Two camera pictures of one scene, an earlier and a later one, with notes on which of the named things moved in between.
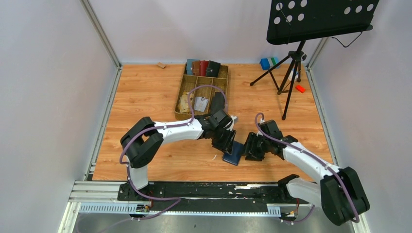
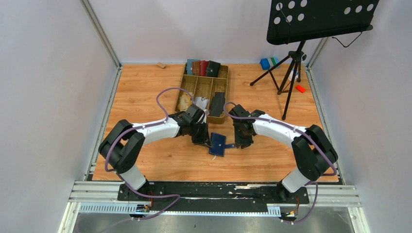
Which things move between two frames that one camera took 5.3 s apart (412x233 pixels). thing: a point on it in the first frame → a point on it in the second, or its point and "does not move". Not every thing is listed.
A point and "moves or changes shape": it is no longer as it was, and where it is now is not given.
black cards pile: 217,103 does not move
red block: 300,89 does not move
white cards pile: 200,105 does not move
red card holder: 203,67 does not move
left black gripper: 226,140 → 199,134
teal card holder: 189,66 does not move
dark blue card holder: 237,150 moves or changes shape
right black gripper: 253,147 → 243,134
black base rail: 209,195 does not move
